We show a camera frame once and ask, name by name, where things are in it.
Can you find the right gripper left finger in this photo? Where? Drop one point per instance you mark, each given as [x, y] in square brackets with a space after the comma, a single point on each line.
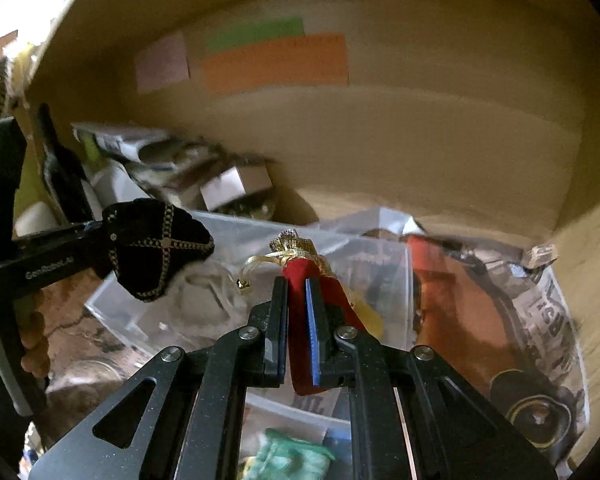
[180, 415]

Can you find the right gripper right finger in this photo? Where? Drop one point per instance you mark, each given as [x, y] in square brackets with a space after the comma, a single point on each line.
[414, 417]

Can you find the black pouch with chain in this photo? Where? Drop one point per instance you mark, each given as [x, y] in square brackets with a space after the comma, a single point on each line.
[149, 242]

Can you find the green knitted cloth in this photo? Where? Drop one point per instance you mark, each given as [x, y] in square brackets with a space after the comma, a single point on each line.
[287, 458]

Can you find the red velvet pouch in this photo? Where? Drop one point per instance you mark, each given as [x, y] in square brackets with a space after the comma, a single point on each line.
[318, 306]

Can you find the person left hand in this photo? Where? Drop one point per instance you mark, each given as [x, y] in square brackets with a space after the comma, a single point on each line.
[35, 360]

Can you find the white plastic jug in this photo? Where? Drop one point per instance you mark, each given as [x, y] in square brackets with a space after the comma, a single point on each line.
[40, 218]

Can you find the dark glass bottle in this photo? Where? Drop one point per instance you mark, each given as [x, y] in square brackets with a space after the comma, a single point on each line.
[63, 173]

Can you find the stack of newspapers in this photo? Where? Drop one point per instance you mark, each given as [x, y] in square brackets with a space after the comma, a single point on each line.
[153, 157]

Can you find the small cardboard box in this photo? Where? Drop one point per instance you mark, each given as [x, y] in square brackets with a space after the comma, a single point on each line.
[234, 184]

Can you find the clear plastic storage bin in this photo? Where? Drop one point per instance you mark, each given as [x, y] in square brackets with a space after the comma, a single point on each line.
[204, 302]

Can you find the pink sticky note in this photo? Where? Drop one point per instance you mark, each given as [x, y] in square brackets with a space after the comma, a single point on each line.
[161, 64]

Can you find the green sticky note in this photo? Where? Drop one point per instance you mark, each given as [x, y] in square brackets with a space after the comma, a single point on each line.
[238, 35]

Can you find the orange sticky note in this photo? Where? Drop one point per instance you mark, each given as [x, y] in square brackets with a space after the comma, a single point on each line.
[313, 60]

